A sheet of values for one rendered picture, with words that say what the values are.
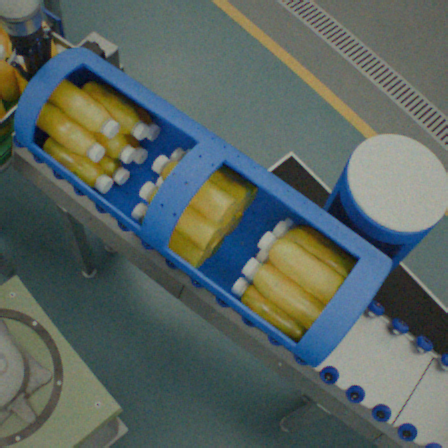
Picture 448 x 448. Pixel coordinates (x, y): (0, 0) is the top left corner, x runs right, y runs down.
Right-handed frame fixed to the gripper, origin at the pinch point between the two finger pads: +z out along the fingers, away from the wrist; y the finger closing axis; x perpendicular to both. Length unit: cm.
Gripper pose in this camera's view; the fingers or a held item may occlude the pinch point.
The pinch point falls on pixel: (39, 81)
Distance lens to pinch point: 147.8
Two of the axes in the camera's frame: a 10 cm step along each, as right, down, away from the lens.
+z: -0.8, 4.0, 9.1
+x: 7.9, 5.8, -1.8
